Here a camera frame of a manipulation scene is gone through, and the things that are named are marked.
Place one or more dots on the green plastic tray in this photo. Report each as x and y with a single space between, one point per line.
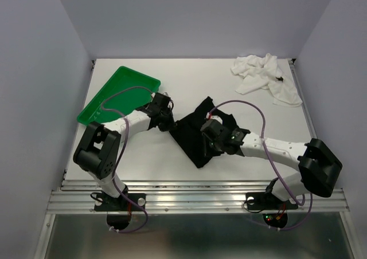
125 91

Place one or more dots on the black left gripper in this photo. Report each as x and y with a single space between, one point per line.
170 125

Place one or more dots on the black t shirt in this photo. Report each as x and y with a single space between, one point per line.
189 137

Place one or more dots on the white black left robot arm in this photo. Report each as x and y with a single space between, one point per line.
102 145

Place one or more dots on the white t shirt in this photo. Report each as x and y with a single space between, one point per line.
265 73

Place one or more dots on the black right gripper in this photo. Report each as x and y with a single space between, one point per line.
208 150

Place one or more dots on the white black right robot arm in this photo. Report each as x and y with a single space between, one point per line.
317 168

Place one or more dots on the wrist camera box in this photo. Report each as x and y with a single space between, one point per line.
162 100
213 127

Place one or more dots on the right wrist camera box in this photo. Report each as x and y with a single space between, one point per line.
213 127

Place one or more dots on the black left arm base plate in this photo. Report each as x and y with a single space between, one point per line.
106 203

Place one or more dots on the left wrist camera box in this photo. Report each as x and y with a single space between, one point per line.
162 100

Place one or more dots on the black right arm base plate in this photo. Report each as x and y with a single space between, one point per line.
258 202

